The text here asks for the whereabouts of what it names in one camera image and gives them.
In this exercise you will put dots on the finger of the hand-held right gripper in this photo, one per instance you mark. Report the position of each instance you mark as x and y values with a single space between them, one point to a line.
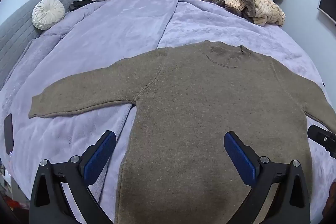
321 137

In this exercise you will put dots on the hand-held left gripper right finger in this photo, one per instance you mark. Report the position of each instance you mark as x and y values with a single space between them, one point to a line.
240 155

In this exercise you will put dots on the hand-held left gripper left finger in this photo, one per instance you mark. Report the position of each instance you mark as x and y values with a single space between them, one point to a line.
99 155

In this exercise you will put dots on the brown knit sweater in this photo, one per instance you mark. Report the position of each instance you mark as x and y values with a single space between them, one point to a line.
183 95

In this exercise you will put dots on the black rectangular pad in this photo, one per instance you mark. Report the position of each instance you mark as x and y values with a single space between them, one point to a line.
8 134

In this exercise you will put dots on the bedside clutter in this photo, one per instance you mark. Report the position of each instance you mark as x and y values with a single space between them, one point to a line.
13 195

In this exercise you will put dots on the lavender fleece blanket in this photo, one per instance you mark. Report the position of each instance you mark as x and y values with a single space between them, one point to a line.
105 29

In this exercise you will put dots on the beige striped fleece garment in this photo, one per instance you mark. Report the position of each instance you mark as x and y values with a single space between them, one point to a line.
265 8

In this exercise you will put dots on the round white pleated pillow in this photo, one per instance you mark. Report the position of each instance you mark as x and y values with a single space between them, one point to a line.
48 14

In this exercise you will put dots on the grey quilted headboard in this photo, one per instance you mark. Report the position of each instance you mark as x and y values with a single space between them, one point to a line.
15 29

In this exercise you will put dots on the black flat object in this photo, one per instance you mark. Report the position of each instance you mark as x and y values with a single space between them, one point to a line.
81 3

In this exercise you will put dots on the wall monitor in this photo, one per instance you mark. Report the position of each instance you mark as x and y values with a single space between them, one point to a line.
328 1

